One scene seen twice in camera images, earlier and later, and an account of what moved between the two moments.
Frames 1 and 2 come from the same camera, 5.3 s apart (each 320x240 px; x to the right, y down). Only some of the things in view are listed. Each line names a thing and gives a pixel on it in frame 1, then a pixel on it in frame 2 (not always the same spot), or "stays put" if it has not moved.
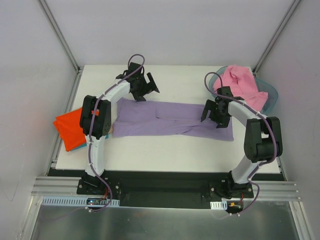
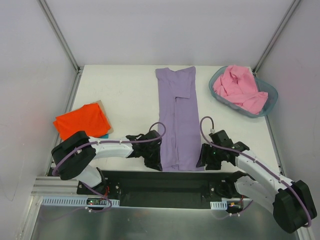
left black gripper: [144, 88] to [152, 155]
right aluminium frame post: [292, 8] stays put
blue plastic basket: [263, 86] stays put
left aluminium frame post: [64, 43] stays put
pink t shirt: [242, 82] stays put
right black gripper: [214, 115] to [206, 156]
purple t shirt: [138, 118] to [178, 111]
